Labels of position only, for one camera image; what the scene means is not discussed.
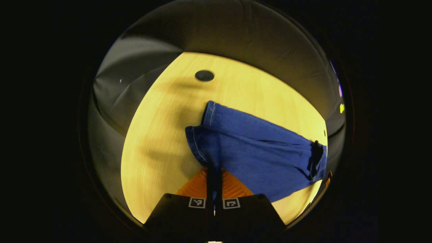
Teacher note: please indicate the black round table hole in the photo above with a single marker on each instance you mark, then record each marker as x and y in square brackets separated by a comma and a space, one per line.
[204, 75]

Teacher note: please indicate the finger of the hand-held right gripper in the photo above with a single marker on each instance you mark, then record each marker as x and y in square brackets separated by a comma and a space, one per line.
[316, 158]

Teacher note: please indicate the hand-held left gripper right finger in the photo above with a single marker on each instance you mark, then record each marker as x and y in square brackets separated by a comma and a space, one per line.
[249, 216]

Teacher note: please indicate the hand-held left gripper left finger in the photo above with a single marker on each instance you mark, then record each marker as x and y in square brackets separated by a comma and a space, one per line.
[179, 216]

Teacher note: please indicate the blue denim jeans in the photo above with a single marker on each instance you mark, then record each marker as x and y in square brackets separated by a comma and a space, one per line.
[256, 148]

